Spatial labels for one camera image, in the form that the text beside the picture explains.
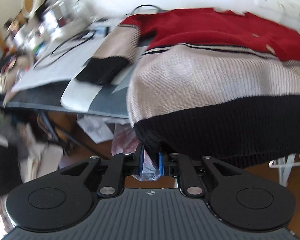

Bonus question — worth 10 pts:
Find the white paper sheet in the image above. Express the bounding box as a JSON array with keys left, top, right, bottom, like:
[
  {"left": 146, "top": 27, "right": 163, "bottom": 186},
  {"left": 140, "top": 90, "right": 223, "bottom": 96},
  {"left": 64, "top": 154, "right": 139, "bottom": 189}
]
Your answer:
[{"left": 11, "top": 39, "right": 109, "bottom": 93}]

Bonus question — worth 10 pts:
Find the white plastic bag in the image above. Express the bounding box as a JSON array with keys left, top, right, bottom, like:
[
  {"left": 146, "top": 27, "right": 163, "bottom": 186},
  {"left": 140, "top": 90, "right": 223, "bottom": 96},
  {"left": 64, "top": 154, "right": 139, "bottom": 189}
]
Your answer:
[{"left": 77, "top": 115, "right": 115, "bottom": 143}]

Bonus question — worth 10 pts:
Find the clear plastic bag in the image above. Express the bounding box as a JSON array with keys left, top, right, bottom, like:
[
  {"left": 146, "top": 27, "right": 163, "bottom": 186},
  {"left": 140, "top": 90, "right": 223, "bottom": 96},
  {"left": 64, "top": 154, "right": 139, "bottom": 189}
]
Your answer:
[{"left": 111, "top": 124, "right": 160, "bottom": 180}]

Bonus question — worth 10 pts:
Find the white wire basket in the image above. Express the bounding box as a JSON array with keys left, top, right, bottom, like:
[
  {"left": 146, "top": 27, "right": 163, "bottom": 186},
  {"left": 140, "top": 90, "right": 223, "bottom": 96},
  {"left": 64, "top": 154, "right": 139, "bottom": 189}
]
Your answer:
[{"left": 269, "top": 151, "right": 300, "bottom": 188}]

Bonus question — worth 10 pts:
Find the red beige black knit sweater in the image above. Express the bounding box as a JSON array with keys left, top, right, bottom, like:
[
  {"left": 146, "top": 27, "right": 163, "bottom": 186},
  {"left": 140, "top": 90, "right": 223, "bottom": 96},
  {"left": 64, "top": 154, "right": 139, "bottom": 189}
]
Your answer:
[{"left": 75, "top": 7, "right": 300, "bottom": 168}]

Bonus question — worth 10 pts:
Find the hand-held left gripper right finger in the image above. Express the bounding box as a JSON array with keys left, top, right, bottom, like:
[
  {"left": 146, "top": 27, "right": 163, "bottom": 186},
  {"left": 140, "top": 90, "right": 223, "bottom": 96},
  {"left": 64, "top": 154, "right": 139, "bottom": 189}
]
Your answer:
[{"left": 158, "top": 152, "right": 241, "bottom": 198}]

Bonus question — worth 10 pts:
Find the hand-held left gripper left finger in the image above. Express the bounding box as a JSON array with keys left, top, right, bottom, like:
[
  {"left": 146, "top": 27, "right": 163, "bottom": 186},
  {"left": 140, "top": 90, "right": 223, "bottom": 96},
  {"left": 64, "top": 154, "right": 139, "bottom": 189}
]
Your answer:
[{"left": 60, "top": 144, "right": 145, "bottom": 198}]

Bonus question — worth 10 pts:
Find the black desk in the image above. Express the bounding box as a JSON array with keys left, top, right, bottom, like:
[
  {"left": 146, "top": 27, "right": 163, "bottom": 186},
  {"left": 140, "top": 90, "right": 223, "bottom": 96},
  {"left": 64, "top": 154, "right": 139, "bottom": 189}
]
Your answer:
[{"left": 4, "top": 89, "right": 130, "bottom": 118}]

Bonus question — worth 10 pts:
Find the black cable with adapter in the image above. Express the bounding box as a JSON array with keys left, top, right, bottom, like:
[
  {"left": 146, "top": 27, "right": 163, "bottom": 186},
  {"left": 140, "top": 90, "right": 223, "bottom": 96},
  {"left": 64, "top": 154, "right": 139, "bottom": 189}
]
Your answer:
[{"left": 34, "top": 4, "right": 165, "bottom": 68}]

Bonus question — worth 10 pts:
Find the geometric patterned table mat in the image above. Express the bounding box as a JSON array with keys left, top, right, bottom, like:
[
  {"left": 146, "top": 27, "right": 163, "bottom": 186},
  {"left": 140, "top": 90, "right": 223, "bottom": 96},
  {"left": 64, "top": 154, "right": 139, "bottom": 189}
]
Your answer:
[{"left": 61, "top": 30, "right": 153, "bottom": 119}]

